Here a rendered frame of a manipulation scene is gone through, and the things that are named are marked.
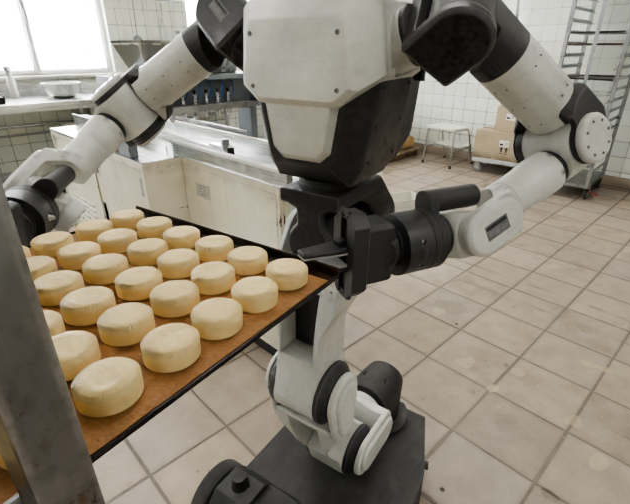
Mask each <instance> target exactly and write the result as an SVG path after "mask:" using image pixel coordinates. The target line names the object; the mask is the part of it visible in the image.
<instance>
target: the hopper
mask: <svg viewBox="0 0 630 504"><path fill-rule="evenodd" d="M109 42H110V43H111V44H112V45H113V47H114V48H115V50H116V51H117V53H118V54H119V56H120V57H121V59H122V60H123V62H124V63H125V65H126V66H127V68H128V69H130V68H131V67H132V66H133V65H134V64H136V65H140V66H142V65H143V64H145V63H146V61H148V60H150V59H151V58H152V57H153V56H154V55H156V54H157V53H158V52H159V51H160V50H162V49H163V48H164V47H165V46H166V45H168V44H169V43H170V42H171V40H118V41H109ZM237 68H238V67H236V66H235V65H234V64H233V63H232V62H230V61H229V60H228V59H227V58H225V60H224V62H223V64H222V66H221V67H219V68H218V69H217V70H216V71H214V72H213V73H234V72H236V70H237Z"/></svg>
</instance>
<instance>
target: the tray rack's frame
mask: <svg viewBox="0 0 630 504"><path fill-rule="evenodd" d="M577 1H578V0H573V1H572V6H571V10H570V15H569V19H568V24H567V28H566V33H565V37H564V42H563V46H562V50H561V55H560V59H559V64H558V65H559V67H560V68H561V67H562V65H563V62H564V58H565V57H564V53H566V49H567V46H566V45H567V42H568V40H569V36H570V34H569V31H570V30H571V27H572V23H573V22H572V18H574V14H575V10H574V9H575V6H576V5H577ZM607 1H608V0H603V4H602V8H601V12H600V16H599V20H598V24H597V28H596V32H595V36H594V40H593V44H592V48H591V52H590V56H589V60H588V64H587V68H586V72H585V76H584V80H583V83H585V84H587V80H588V76H589V72H590V68H591V64H592V60H593V56H594V52H595V48H596V44H597V40H598V36H599V33H600V29H601V25H602V21H603V17H604V13H605V9H606V5H607ZM629 43H630V24H629V28H628V32H627V35H626V39H625V42H624V46H623V49H622V53H621V57H620V60H619V64H618V67H617V71H616V75H615V78H614V82H613V85H612V89H611V92H610V96H609V100H608V103H607V107H606V110H605V112H606V118H607V119H608V117H609V113H610V110H611V106H612V103H613V99H614V96H615V92H616V88H617V85H618V81H619V78H620V74H621V71H622V67H623V64H624V60H625V57H626V53H627V50H628V46H629ZM561 69H562V68H561ZM594 166H595V163H592V164H590V168H589V170H585V169H582V170H581V171H580V172H578V173H577V174H576V175H574V176H573V177H571V178H570V179H569V180H567V181H566V182H565V183H564V185H567V186H573V187H578V188H584V191H585V189H589V190H590V189H591V188H592V187H591V186H592V185H593V184H594V183H597V181H598V180H599V179H600V178H602V179H601V183H600V185H601V184H602V180H603V178H604V173H601V172H598V171H595V172H593V170H594ZM587 173H588V175H587V177H583V176H585V175H586V174H587ZM584 191H583V193H584Z"/></svg>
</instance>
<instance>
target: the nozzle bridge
mask: <svg viewBox="0 0 630 504"><path fill-rule="evenodd" d="M95 77H96V82H97V87H98V88H99V86H101V85H103V84H104V83H105V82H106V81H107V79H109V78H111V77H112V75H96V76H95ZM219 79H220V80H221V81H222V84H223V94H222V96H221V97H220V103H216V99H215V92H216V91H215V88H218V91H219V94H220V95H221V92H222V86H221V82H220V81H219ZM229 79H231V80H232V81H233V84H234V93H233V95H232V96H230V97H231V99H230V100H231V102H227V101H226V100H227V99H226V88H227V87H229V91H230V94H232V90H233V87H232V82H231V80H229ZM207 80H209V81H210V82H211V86H212V95H211V97H210V98H209V104H205V101H204V89H207V93H208V96H210V84H209V82H208V81H207ZM199 85H200V97H199V98H198V99H197V103H198V105H193V99H192V94H193V92H192V90H195V91H196V94H197V97H198V95H199V88H198V84H197V85H196V86H194V87H193V88H192V89H191V90H189V91H188V97H187V99H186V100H185V102H186V103H185V104H186V106H185V107H182V106H181V101H180V98H179V99H178V100H177V101H175V102H174V103H173V113H172V115H175V114H185V113H194V112H203V111H212V110H221V109H231V108H238V121H239V129H243V130H247V132H246V133H247V136H251V137H255V138H258V129H257V111H256V106H260V101H259V100H258V99H257V98H256V97H255V96H254V95H253V94H252V93H251V92H250V91H249V90H248V89H247V88H246V86H245V85H244V80H243V72H242V71H238V70H236V72H234V73H212V74H210V75H209V76H208V77H206V78H205V79H204V80H202V82H200V83H199ZM118 149H119V154H120V155H121V156H124V157H126V158H129V159H136V158H139V155H138V149H137V144H136V145H134V146H132V147H129V146H128V145H127V144H126V143H125V142H123V143H122V144H121V145H120V147H119V148H118Z"/></svg>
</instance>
